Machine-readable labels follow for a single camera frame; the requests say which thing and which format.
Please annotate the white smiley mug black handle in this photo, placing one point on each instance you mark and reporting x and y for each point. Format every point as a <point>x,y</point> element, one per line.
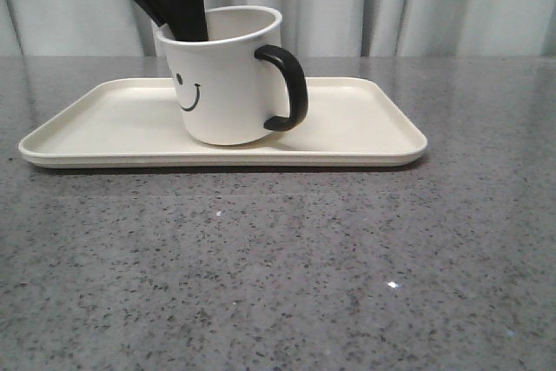
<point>239,85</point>

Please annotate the cream rectangular tray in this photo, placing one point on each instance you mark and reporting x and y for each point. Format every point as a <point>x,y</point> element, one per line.
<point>134,122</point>

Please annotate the grey-white curtain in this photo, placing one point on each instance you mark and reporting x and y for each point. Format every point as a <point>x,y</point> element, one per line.
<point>309,28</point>

